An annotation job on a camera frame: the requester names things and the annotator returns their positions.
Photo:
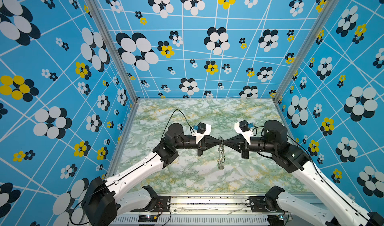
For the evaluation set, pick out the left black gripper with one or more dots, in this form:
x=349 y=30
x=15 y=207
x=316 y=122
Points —
x=204 y=146

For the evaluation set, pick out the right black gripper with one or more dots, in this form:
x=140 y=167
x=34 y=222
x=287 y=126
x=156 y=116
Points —
x=243 y=147

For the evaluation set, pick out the metal keyring disc with rings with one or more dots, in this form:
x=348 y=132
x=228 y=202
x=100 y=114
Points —
x=222 y=154

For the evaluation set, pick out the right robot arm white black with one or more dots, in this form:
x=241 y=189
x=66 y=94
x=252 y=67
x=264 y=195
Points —
x=341 y=210

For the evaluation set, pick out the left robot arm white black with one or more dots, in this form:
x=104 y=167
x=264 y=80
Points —
x=108 y=198

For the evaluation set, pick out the right green circuit board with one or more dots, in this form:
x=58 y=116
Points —
x=276 y=220

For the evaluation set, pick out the green circuit board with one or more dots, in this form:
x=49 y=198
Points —
x=276 y=220
x=147 y=219

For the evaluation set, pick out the left green circuit board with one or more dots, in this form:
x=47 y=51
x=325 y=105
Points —
x=147 y=219

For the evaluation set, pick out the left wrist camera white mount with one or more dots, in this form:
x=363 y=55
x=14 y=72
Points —
x=201 y=130

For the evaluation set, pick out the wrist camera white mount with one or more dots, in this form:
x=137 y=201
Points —
x=244 y=129
x=201 y=130

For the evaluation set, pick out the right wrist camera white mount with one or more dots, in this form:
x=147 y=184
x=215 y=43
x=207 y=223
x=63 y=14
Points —
x=244 y=129

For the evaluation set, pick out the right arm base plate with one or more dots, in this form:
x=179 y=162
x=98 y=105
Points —
x=260 y=204

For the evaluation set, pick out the aluminium front rail frame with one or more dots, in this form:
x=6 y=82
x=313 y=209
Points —
x=208 y=210

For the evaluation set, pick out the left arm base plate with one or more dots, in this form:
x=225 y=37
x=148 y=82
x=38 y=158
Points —
x=159 y=204

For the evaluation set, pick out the right aluminium corner post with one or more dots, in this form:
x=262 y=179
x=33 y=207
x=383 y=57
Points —
x=306 y=46

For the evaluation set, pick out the aluminium corner post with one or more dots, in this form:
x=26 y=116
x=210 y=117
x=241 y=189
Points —
x=306 y=46
x=107 y=38

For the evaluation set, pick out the left aluminium corner post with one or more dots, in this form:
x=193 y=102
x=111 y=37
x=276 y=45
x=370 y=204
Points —
x=107 y=38

